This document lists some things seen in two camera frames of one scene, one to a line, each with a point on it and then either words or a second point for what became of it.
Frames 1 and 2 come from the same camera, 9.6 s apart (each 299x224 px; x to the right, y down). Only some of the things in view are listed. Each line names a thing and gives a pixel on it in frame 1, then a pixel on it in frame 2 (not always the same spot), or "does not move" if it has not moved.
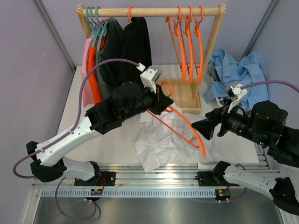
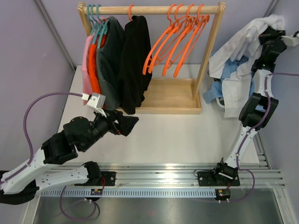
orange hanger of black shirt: [129, 18] does not move
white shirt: [169, 139] -> [235, 58]
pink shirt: [87, 95] does not move
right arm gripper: [206, 126] -> [270, 33]
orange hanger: [189, 51] -> [191, 20]
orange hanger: [182, 65] -> [179, 17]
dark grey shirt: [110, 74] does not move
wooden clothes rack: [186, 93] does not move
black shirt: [136, 46] does not move
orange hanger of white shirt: [191, 142] -> [167, 51]
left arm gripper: [161, 102] -> [126, 123]
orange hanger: [197, 32] -> [202, 22]
